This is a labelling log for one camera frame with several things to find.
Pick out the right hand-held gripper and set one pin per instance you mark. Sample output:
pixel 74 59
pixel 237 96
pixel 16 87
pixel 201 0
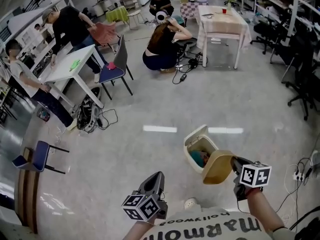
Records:
pixel 255 175

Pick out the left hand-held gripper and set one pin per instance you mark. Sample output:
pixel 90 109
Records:
pixel 140 207

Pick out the tan curved cardboard piece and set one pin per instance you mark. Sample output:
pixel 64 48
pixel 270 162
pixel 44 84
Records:
pixel 217 169

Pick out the cream plastic trash bin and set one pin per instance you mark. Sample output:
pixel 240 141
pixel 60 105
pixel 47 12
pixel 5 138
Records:
pixel 197 139

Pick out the person's left forearm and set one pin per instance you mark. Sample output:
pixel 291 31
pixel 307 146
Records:
pixel 136 231

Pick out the person's right forearm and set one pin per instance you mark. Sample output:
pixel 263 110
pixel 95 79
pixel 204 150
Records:
pixel 265 211

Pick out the person's white shoe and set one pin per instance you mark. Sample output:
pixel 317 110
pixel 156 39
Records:
pixel 192 203

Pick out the white power strip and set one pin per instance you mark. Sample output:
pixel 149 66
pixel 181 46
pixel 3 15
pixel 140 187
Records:
pixel 298 176

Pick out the person's white printed shirt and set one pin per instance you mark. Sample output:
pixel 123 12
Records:
pixel 207 229

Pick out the black office chair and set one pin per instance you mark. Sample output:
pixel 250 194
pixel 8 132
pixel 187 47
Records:
pixel 305 71
pixel 267 31

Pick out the blue chair with black legs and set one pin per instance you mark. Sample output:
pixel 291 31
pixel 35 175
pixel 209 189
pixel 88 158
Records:
pixel 40 156

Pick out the wooden plank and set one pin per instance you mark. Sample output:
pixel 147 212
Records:
pixel 26 191

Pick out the pink item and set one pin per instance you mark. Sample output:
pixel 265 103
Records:
pixel 110 66

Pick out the grey chair with blue seat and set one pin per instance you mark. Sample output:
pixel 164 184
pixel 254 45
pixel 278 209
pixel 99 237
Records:
pixel 121 59

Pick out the small mesh waste basket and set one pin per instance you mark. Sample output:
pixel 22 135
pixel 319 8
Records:
pixel 43 114

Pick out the table with pink cloth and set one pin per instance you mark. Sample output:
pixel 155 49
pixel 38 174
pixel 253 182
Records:
pixel 222 24

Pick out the white table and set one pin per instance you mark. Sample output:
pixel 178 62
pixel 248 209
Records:
pixel 72 71

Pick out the green item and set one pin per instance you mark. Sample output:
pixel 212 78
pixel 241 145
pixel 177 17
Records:
pixel 75 64

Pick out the red cup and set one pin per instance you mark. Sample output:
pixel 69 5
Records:
pixel 224 11

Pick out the table with checked cloth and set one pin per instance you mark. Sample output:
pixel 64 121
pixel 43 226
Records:
pixel 190 11

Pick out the pink chair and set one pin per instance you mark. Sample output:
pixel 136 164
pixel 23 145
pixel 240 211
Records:
pixel 103 34

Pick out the white round device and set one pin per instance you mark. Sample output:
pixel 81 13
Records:
pixel 158 17

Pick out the white slatted chair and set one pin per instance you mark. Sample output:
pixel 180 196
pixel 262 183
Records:
pixel 135 15

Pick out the table with green cloth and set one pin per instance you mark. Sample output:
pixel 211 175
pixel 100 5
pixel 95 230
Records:
pixel 116 14

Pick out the long white shelf unit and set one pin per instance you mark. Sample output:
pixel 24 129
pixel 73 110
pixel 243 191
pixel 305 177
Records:
pixel 27 37

